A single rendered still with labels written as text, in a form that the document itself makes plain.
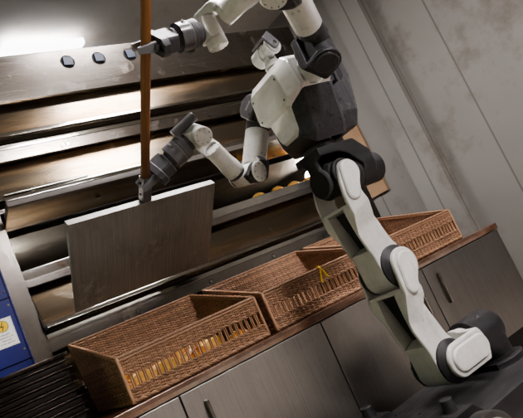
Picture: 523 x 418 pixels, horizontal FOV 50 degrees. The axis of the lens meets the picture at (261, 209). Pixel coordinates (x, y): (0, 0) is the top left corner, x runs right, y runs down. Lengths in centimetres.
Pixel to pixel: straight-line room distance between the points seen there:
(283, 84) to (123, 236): 73
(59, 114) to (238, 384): 141
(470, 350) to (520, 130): 272
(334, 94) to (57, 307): 131
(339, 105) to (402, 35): 301
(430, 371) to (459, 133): 299
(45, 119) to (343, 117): 130
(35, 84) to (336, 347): 168
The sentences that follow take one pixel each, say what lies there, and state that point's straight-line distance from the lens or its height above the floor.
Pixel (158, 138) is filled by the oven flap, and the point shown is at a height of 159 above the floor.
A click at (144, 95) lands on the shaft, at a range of 175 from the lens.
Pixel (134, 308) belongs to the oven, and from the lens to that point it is 241.
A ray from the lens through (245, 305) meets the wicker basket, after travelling 204.
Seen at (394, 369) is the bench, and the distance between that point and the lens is 231.
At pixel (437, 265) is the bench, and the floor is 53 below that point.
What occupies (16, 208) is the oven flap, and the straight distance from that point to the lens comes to 229.
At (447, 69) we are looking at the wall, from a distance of 470.
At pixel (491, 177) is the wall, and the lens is 464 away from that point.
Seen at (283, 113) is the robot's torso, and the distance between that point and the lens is 190.
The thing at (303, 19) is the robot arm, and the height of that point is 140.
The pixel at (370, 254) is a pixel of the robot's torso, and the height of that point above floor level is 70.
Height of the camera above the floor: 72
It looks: 8 degrees up
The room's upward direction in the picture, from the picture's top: 24 degrees counter-clockwise
